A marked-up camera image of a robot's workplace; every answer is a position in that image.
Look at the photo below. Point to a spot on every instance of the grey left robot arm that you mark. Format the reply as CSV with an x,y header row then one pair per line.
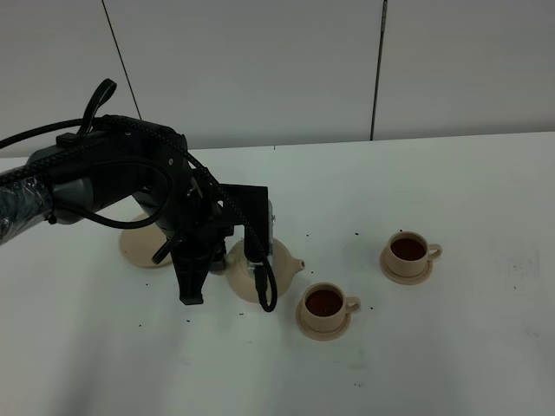
x,y
54,186

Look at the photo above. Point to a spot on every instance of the beige teacup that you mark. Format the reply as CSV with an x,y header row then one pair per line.
x,y
409,251
325,306

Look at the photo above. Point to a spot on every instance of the beige round teapot saucer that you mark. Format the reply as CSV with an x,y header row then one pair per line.
x,y
138,246

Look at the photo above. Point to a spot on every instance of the beige saucer far right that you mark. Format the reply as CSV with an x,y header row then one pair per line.
x,y
418,278

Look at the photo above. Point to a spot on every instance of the beige saucer near centre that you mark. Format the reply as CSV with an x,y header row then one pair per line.
x,y
321,336

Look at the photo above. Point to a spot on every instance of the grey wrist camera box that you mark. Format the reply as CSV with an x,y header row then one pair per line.
x,y
249,205

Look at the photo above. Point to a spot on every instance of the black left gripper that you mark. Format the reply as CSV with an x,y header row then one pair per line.
x,y
151,163

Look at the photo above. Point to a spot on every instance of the beige teacup near centre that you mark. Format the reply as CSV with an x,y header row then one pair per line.
x,y
325,306

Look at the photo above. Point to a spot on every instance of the beige teacup far right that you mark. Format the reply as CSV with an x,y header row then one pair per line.
x,y
409,251

